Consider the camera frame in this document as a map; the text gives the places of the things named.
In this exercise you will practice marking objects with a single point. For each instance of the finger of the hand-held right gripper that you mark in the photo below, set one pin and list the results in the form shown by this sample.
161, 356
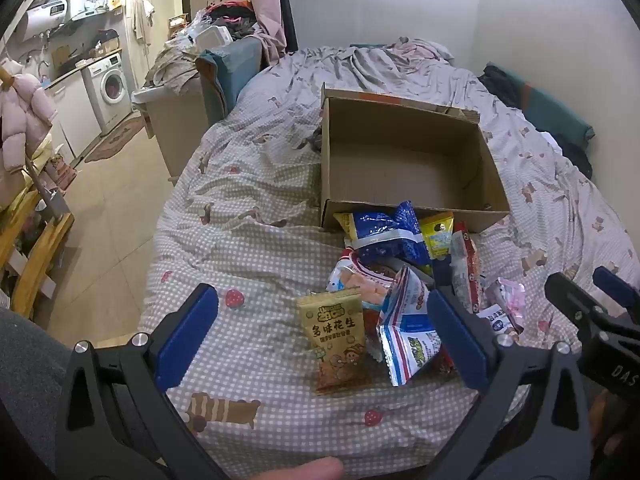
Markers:
565, 287
612, 280

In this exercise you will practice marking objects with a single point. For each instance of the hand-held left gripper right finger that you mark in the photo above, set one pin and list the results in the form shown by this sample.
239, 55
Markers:
457, 345

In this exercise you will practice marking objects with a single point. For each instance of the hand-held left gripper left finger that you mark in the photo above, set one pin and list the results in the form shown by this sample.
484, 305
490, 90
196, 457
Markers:
187, 340

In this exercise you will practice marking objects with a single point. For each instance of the white snack packet blue label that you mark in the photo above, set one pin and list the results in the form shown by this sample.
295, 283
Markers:
500, 324

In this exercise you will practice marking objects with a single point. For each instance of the blue white foil snack packet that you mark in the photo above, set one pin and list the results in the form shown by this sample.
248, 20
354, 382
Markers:
410, 340

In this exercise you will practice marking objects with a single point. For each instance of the pink snack packet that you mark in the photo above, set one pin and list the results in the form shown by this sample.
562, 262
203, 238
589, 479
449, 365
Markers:
510, 295

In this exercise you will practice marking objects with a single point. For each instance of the red snack packet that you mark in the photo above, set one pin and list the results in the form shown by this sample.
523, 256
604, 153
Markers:
465, 270

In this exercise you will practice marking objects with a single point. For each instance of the small yellow snack packet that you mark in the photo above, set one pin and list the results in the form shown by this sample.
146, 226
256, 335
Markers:
437, 235

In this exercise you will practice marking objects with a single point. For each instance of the clear packet of orange snacks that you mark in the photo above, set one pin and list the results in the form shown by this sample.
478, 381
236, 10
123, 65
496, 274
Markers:
360, 280

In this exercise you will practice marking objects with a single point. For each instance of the yellow peanut snack packet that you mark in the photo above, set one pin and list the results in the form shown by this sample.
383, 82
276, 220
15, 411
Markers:
332, 340

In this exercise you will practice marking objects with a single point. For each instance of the dark blue snack bag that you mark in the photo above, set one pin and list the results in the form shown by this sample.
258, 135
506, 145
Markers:
385, 230

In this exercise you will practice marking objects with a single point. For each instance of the brown cardboard box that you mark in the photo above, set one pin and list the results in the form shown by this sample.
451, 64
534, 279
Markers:
400, 160

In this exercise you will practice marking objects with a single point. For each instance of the checked printed bedsheet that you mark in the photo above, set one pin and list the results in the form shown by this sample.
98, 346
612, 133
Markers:
250, 240

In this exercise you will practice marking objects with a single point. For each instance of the person's grey trouser leg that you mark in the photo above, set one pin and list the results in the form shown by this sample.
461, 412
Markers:
30, 385

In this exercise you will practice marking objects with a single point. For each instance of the yellow wooden chair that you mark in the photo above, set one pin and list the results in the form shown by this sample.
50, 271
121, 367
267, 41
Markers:
45, 245

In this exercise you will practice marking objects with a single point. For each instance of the teal cloth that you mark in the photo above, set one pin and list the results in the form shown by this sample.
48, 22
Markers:
555, 110

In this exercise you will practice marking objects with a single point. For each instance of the brown floor mat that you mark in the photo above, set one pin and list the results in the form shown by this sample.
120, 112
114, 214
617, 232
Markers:
117, 140

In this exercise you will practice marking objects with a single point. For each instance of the small dark cloth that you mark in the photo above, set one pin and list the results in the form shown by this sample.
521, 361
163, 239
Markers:
316, 141

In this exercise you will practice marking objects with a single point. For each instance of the white kitchen cabinet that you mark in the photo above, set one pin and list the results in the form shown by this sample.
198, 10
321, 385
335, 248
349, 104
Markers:
75, 110

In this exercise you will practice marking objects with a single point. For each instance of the white washing machine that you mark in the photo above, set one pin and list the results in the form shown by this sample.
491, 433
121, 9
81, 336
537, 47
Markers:
112, 90

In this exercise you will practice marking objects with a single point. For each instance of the teal blanket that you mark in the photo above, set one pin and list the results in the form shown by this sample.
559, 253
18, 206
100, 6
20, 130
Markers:
230, 70

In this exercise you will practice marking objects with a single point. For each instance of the pile of clothes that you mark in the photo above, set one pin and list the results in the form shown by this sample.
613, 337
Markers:
175, 65

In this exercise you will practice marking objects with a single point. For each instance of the pink padded jacket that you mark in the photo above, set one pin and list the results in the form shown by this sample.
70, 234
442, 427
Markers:
20, 120

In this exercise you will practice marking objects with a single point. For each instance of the pink crumpled blanket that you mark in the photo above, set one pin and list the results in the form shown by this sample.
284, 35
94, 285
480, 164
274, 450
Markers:
415, 49

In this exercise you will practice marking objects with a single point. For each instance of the white plastic container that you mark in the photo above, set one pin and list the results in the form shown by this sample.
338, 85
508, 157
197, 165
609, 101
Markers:
215, 37

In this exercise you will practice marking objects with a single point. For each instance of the white hanging towel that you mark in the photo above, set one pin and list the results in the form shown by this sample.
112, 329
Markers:
142, 17

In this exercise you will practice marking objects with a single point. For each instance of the pink hanging cloth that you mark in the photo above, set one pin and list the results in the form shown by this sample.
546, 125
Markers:
267, 5

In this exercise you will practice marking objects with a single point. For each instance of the white water heater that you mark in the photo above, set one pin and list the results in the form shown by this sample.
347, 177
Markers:
50, 12

